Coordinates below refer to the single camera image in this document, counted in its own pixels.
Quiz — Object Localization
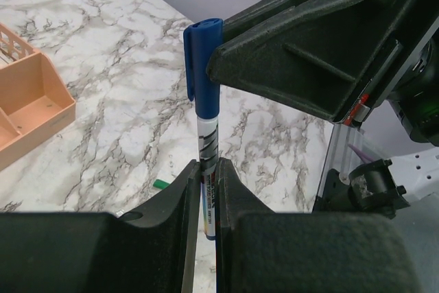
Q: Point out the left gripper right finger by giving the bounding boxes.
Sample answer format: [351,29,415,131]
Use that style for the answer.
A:
[215,158,422,292]

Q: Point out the green pen cap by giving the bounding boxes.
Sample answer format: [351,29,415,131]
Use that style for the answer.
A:
[153,179,170,190]

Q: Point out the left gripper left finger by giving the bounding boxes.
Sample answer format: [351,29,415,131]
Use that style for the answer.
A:
[1,161,200,292]

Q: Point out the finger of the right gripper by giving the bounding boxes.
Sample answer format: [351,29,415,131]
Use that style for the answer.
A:
[207,0,438,123]

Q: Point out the blue-end white marker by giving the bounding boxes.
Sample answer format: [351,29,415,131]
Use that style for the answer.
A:
[197,117,219,240]

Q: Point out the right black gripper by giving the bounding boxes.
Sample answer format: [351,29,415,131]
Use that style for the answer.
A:
[388,39,438,145]

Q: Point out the blue pen cap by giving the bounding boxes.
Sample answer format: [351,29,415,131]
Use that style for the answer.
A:
[183,18,223,119]

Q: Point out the orange plastic desk organizer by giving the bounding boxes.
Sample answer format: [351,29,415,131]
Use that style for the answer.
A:
[1,25,76,169]

